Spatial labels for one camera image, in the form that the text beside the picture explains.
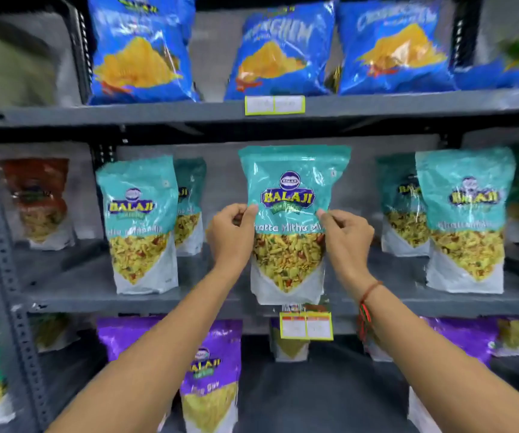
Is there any blue and green snack packet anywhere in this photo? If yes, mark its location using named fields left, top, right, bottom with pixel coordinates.
left=453, top=0, right=519, bottom=91

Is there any person's left forearm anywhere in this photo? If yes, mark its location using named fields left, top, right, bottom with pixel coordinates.
left=47, top=259, right=245, bottom=433

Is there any red snack packet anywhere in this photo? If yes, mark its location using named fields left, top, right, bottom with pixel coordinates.
left=0, top=158, right=75, bottom=251

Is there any teal snack packet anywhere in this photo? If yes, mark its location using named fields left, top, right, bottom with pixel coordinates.
left=415, top=148, right=517, bottom=295
left=238, top=145, right=352, bottom=306
left=375, top=154, right=431, bottom=258
left=174, top=158, right=207, bottom=257
left=96, top=156, right=179, bottom=295

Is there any grey metal shelving rack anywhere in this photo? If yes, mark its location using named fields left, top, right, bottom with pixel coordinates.
left=0, top=0, right=519, bottom=433

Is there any person's right forearm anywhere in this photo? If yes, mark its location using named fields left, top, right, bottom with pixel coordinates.
left=342, top=272, right=519, bottom=433

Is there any person's right hand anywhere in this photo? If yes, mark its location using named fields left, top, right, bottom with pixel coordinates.
left=316, top=209, right=376, bottom=290

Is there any yellow-framed white price label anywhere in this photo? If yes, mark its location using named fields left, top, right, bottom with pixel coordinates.
left=244, top=95, right=306, bottom=116

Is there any clear yellow snack packet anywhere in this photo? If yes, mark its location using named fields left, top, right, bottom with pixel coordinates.
left=493, top=318, right=519, bottom=357
left=29, top=313, right=80, bottom=353

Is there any yellow and red price label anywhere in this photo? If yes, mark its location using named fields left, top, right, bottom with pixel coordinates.
left=279, top=310, right=334, bottom=341

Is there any red thread bracelet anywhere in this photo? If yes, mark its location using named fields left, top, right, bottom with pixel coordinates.
left=356, top=281, right=385, bottom=343

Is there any person's left hand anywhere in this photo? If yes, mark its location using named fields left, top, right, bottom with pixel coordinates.
left=205, top=203, right=259, bottom=272

